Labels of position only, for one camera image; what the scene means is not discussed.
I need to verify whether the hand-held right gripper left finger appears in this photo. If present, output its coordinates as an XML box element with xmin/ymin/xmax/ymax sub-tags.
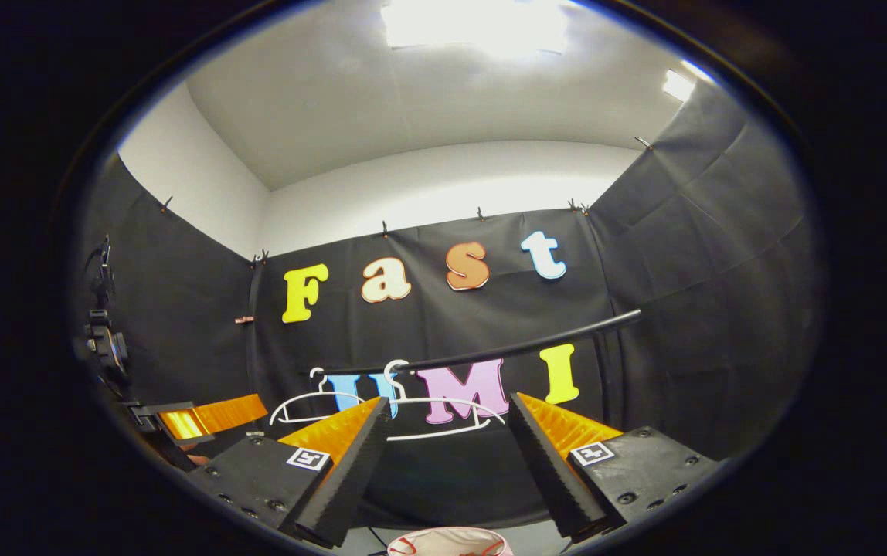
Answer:
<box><xmin>183</xmin><ymin>396</ymin><xmax>395</xmax><ymax>549</ymax></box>

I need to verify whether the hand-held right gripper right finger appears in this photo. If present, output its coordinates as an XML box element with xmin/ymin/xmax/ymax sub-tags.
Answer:
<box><xmin>508</xmin><ymin>392</ymin><xmax>723</xmax><ymax>543</ymax></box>

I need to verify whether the white plastic clothes hanger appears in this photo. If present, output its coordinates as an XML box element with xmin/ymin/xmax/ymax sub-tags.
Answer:
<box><xmin>269</xmin><ymin>367</ymin><xmax>368</xmax><ymax>427</ymax></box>
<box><xmin>382</xmin><ymin>359</ymin><xmax>507</xmax><ymax>442</ymax></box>

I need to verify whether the pink white laundry hamper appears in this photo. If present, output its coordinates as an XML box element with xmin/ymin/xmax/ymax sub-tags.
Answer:
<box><xmin>386</xmin><ymin>527</ymin><xmax>515</xmax><ymax>556</ymax></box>

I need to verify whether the small ceiling light panel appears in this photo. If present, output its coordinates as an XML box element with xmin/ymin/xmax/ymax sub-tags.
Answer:
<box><xmin>661</xmin><ymin>68</ymin><xmax>698</xmax><ymax>103</ymax></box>

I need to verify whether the large ceiling light panel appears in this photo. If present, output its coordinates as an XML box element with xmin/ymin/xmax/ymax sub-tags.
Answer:
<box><xmin>382</xmin><ymin>0</ymin><xmax>570</xmax><ymax>56</ymax></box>

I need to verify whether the black clothes rail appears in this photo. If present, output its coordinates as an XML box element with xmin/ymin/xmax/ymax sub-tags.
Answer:
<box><xmin>311</xmin><ymin>309</ymin><xmax>643</xmax><ymax>378</ymax></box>

